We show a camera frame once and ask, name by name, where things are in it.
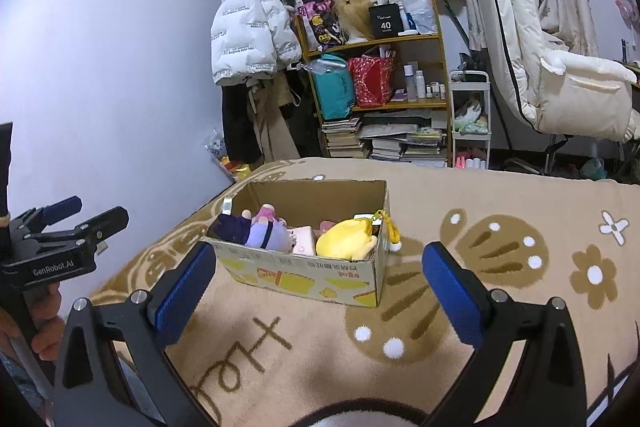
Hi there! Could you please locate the beige hanging garment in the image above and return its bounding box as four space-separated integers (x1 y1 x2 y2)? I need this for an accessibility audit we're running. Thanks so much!
247 72 302 162

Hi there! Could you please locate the teal bag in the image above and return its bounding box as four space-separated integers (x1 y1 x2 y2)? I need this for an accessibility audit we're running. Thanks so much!
310 53 357 121

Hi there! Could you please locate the white-haired plush doll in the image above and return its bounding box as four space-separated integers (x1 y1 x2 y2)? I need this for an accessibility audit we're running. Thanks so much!
212 209 296 250

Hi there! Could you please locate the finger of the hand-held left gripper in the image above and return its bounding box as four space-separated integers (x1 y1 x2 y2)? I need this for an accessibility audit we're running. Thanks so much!
10 195 84 236
25 205 130 254

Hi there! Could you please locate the white trolley cart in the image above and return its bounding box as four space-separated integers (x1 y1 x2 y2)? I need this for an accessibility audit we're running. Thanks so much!
448 71 493 171

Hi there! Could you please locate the pink wall sticker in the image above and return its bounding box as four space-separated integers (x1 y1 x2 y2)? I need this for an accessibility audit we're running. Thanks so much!
614 0 640 35

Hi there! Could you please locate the plastic snack bag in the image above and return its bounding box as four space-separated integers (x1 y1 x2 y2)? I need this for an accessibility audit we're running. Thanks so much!
204 132 251 180

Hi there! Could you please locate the printed cardboard box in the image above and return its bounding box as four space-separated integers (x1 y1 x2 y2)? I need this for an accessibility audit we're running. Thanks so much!
205 179 391 308

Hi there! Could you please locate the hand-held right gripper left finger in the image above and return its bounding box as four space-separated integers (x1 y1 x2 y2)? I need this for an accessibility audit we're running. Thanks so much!
52 239 221 427

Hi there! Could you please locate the beige patterned rug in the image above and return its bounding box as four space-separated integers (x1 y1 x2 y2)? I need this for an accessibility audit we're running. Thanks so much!
90 157 640 427

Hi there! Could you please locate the blonde wig head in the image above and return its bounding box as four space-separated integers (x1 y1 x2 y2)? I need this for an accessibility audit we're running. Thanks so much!
334 0 377 44

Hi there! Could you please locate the red patterned bag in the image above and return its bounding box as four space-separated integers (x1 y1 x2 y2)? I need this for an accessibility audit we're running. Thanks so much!
348 54 396 108

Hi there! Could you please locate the pile of books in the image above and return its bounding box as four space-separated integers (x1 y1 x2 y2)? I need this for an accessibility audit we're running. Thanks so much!
320 117 449 168

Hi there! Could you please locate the clear plastic bag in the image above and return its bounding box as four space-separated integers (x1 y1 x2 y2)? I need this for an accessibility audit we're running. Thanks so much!
300 57 348 76

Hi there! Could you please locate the green and white cloth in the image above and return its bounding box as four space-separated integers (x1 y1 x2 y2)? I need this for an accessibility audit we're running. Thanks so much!
454 99 488 132

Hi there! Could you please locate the person's left hand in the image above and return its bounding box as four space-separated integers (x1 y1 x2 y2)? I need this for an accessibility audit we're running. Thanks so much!
27 283 68 361

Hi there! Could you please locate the yellow plush toy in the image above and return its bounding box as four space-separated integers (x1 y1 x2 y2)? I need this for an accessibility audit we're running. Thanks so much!
316 209 401 260

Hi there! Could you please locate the white puffer jacket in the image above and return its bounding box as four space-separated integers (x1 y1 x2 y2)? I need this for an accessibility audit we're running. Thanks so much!
210 0 303 86

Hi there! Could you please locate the black hanging garment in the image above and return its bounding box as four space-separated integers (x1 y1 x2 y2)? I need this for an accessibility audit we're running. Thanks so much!
221 79 264 165

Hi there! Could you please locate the black printed bag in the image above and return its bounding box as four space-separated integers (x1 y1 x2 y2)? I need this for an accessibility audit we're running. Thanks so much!
299 0 347 52

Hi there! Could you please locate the pale pink plush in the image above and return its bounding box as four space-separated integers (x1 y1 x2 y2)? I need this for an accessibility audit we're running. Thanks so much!
290 227 318 256

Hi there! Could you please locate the white padded chair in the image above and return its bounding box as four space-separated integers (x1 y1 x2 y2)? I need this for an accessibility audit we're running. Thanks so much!
469 0 640 142

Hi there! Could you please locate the wooden shelf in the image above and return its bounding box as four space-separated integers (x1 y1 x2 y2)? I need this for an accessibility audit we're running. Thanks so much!
295 0 451 168

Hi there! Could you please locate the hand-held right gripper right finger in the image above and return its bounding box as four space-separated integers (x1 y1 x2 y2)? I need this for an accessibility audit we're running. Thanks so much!
421 241 588 427

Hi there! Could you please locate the black box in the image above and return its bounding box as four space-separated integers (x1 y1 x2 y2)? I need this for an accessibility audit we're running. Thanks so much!
369 3 404 39

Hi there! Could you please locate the row of cosmetic bottles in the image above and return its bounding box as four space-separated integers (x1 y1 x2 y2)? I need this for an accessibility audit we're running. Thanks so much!
402 63 447 102

